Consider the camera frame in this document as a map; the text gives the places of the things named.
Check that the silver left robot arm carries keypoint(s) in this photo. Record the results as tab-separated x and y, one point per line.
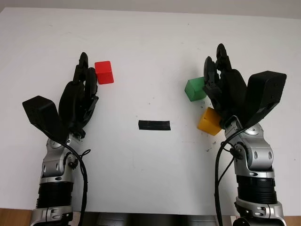
56	164

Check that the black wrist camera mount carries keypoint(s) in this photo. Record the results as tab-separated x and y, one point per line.
44	113
265	91

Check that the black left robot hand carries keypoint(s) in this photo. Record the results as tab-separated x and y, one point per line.
73	101

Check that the black tape strip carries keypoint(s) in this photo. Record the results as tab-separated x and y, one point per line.
154	125

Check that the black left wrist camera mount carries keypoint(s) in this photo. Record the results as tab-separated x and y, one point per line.
44	113

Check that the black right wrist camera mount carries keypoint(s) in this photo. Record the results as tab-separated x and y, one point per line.
265	91

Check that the green wooden cube block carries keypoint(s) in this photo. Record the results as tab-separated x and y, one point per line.
194	90

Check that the yellow wooden cube block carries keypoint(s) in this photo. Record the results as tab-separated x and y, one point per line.
208	123

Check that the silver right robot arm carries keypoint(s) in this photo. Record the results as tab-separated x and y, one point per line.
258	155

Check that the red wooden cube block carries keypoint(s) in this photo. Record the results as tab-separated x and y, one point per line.
105	73

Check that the dark grey robot torso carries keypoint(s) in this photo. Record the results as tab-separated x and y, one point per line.
152	220

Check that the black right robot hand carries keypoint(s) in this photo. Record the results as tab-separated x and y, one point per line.
231	94

